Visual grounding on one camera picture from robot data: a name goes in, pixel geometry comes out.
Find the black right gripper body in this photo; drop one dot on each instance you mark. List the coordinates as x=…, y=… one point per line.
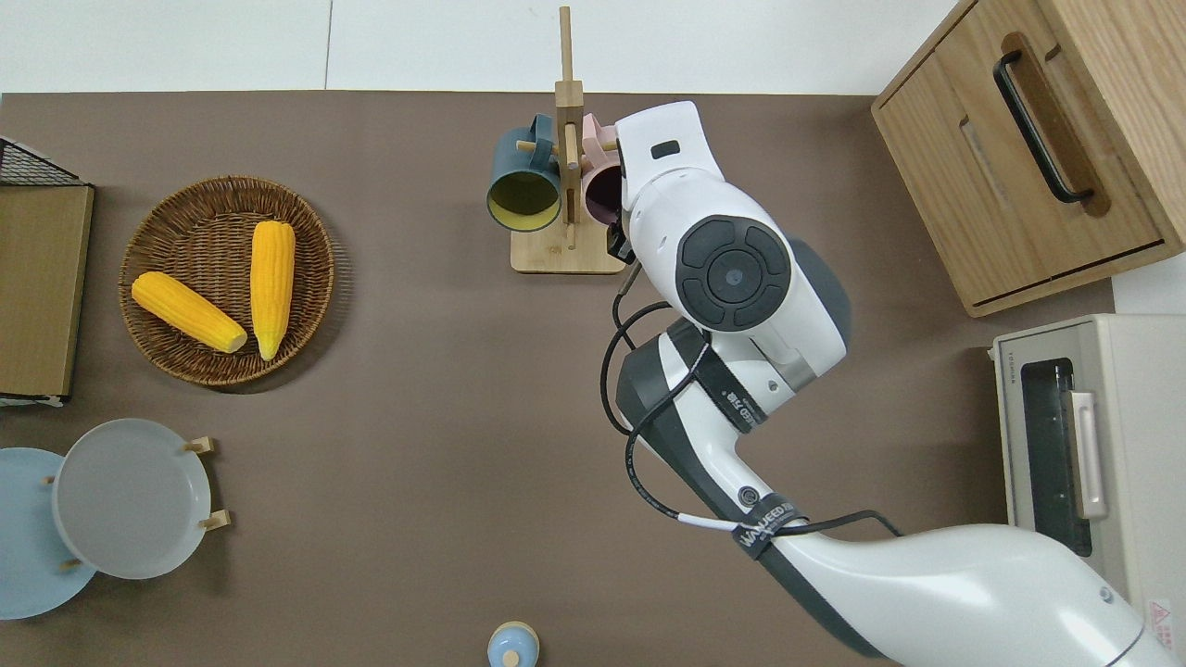
x=620, y=243

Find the pink mug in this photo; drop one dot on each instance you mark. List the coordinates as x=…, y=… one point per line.
x=600, y=185

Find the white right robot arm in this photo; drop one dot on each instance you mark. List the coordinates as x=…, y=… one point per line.
x=732, y=278

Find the wooden mug tree rack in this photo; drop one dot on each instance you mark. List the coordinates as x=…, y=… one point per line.
x=567, y=250

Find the dark blue mug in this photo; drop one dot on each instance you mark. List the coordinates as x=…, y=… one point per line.
x=523, y=199

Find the brown table mat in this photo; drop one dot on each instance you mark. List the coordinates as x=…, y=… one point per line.
x=417, y=463

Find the yellow corn cob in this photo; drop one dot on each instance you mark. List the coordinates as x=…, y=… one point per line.
x=185, y=310
x=272, y=287

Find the small blue round bell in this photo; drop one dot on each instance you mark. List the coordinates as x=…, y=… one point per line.
x=512, y=644

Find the brown wicker basket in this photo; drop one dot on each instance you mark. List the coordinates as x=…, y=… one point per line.
x=204, y=241

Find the light wooden cabinet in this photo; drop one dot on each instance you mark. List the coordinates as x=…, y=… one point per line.
x=1047, y=250

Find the wooden plate rack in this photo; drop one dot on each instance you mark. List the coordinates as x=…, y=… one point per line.
x=215, y=521

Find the white toaster oven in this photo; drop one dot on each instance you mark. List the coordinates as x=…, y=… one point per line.
x=1140, y=417

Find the grey plate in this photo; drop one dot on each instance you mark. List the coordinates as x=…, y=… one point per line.
x=130, y=500

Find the light blue plate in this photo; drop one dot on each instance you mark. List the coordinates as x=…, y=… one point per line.
x=23, y=537

